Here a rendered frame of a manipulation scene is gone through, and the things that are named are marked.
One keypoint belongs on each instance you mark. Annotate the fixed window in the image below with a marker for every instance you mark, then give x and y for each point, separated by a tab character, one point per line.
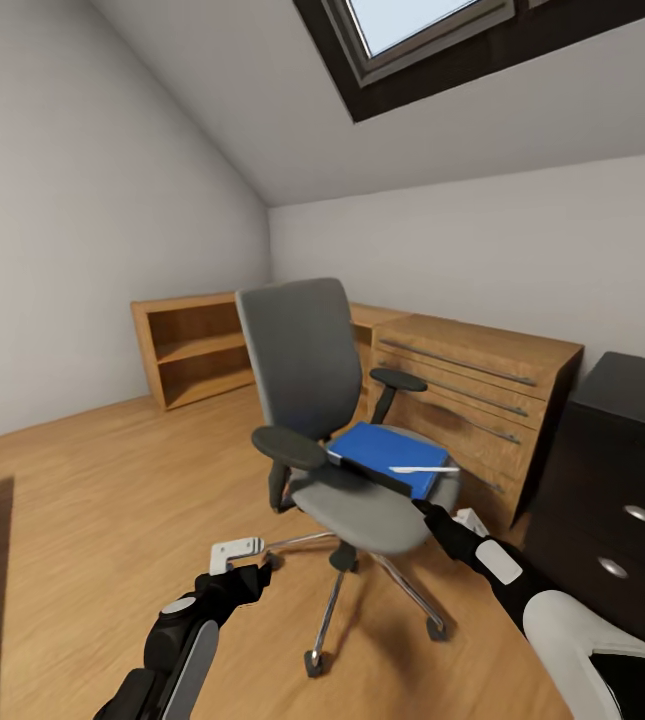
384	54

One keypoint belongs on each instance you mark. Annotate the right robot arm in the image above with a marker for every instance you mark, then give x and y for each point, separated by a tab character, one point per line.
598	669

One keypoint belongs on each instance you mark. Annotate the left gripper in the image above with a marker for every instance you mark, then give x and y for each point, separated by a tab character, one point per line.
242	585

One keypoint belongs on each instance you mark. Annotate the folder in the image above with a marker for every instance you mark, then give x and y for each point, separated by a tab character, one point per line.
371	451

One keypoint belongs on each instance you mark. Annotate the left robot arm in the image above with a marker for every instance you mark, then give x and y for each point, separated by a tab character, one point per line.
183	642

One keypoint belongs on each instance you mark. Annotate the swivel chair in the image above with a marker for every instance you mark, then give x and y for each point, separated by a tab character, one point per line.
303	351

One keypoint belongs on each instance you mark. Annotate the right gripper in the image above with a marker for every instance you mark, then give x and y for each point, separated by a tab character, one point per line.
442	526

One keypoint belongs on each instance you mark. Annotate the desk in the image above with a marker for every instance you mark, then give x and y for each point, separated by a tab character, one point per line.
615	389

